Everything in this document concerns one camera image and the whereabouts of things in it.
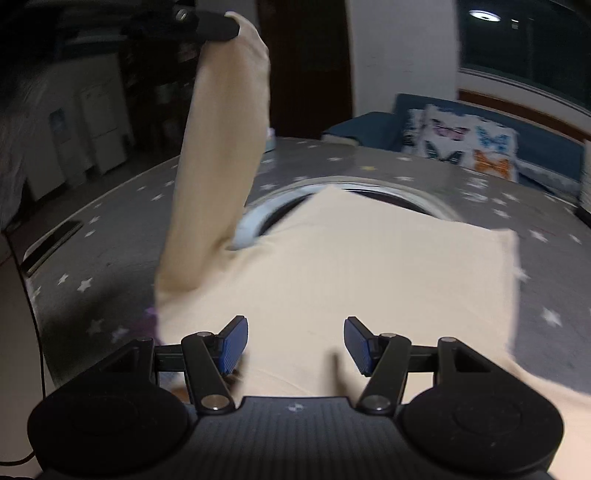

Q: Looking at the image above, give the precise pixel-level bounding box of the white round table ring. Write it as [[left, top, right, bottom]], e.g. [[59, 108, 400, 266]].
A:
[[230, 174, 459, 252]]

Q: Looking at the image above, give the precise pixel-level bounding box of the dark window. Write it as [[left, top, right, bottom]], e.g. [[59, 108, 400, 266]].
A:
[[456, 0, 590, 109]]

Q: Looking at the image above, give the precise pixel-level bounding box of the butterfly print pillow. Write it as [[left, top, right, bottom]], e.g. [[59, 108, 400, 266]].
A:
[[403, 104, 518, 183]]

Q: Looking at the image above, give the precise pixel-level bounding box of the grey star tablecloth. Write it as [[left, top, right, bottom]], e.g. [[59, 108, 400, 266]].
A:
[[29, 139, 590, 393]]

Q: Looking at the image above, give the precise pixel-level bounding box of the blue sofa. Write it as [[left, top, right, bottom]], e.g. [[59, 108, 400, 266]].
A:
[[324, 94, 585, 200]]

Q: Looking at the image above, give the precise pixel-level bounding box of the tissue box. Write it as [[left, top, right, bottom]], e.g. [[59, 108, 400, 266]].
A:
[[264, 127, 276, 153]]

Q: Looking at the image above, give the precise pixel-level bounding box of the water dispenser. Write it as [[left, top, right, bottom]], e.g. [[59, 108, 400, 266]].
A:
[[49, 108, 86, 188]]

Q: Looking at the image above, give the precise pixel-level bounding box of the cream sweatshirt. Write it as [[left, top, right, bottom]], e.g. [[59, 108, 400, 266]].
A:
[[155, 12, 590, 479]]

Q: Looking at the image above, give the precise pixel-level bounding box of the white refrigerator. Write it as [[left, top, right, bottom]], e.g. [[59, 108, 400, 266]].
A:
[[78, 76, 126, 174]]

